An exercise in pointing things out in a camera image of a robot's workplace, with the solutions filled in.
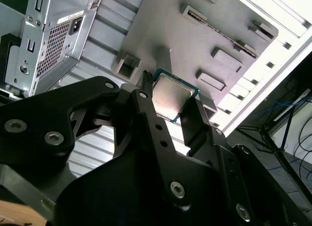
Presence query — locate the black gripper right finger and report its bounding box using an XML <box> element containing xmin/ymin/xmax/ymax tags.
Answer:
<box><xmin>180</xmin><ymin>96</ymin><xmax>312</xmax><ymax>226</ymax></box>

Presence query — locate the silver CPU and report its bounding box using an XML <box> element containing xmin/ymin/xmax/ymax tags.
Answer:
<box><xmin>151</xmin><ymin>67</ymin><xmax>201</xmax><ymax>125</ymax></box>

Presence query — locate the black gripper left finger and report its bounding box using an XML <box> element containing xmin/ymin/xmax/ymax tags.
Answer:
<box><xmin>0</xmin><ymin>70</ymin><xmax>194</xmax><ymax>210</ymax></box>

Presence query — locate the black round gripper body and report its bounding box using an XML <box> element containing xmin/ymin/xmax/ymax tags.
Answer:
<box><xmin>55</xmin><ymin>106</ymin><xmax>236</xmax><ymax>226</ymax></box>

